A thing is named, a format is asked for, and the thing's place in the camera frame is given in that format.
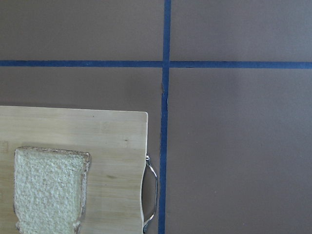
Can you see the wooden cutting board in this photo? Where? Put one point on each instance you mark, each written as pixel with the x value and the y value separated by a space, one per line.
pixel 117 143

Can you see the bread slice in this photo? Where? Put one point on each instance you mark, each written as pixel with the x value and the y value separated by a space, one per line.
pixel 49 190

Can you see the metal cutting board handle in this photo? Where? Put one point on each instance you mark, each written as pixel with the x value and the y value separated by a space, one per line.
pixel 152 171

